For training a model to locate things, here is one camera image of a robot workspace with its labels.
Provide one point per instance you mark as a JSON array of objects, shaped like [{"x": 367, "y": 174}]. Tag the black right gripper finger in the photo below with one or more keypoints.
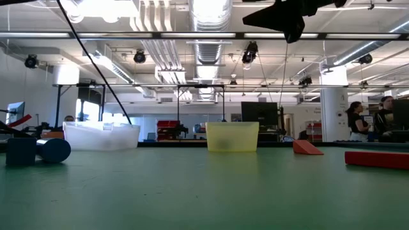
[
  {"x": 278, "y": 16},
  {"x": 294, "y": 32}
]

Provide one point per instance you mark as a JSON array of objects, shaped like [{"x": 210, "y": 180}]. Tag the orange-red wedge block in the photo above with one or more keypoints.
[{"x": 305, "y": 149}]

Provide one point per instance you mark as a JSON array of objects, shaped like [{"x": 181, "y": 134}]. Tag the long red block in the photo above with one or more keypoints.
[{"x": 377, "y": 159}]

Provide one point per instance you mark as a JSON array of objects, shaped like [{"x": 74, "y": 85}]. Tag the blue cylinder block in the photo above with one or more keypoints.
[{"x": 54, "y": 150}]

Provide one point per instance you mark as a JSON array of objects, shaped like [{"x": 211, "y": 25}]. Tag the blue cube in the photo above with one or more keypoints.
[{"x": 20, "y": 151}]

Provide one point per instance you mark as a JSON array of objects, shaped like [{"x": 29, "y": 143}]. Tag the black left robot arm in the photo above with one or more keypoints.
[{"x": 9, "y": 1}]

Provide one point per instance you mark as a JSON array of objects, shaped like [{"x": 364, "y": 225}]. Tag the black overhead light bar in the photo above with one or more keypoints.
[{"x": 239, "y": 35}]

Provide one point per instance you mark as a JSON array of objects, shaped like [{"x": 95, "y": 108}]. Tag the white round column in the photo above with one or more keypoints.
[{"x": 334, "y": 108}]

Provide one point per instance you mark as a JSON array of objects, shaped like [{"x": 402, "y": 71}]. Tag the black computer monitor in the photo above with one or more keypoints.
[
  {"x": 402, "y": 115},
  {"x": 259, "y": 113}
]

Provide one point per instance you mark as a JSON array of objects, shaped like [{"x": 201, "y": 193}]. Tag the red storage shelf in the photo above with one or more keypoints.
[{"x": 314, "y": 126}]

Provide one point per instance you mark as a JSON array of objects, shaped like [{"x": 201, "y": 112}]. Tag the person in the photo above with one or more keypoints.
[
  {"x": 69, "y": 118},
  {"x": 356, "y": 123},
  {"x": 383, "y": 119}
]

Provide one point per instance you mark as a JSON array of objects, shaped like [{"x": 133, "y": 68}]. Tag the yellow translucent plastic bin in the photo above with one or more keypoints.
[{"x": 243, "y": 134}]

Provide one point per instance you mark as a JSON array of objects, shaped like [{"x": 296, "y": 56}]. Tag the red storage bins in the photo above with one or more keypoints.
[{"x": 167, "y": 125}]

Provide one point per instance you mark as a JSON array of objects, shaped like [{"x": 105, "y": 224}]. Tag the green table mat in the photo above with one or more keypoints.
[{"x": 204, "y": 191}]

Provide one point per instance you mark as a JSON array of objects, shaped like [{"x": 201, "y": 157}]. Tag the clear plastic bin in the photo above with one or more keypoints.
[{"x": 102, "y": 137}]

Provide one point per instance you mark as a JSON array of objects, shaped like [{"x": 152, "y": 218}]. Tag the red curved bar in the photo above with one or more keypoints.
[{"x": 20, "y": 120}]

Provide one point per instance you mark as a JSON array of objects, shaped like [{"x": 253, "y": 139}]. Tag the lit computer monitor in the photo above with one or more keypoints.
[{"x": 16, "y": 111}]

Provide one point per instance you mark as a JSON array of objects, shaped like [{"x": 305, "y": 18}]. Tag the black ceiling-hung camera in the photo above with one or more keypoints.
[
  {"x": 139, "y": 57},
  {"x": 365, "y": 59},
  {"x": 249, "y": 53},
  {"x": 31, "y": 61}
]

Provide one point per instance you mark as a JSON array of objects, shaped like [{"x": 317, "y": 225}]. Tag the silver ventilation duct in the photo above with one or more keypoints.
[{"x": 209, "y": 51}]

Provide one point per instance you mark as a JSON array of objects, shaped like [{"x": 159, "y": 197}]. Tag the black metal frame stand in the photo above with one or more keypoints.
[
  {"x": 58, "y": 105},
  {"x": 201, "y": 86}
]

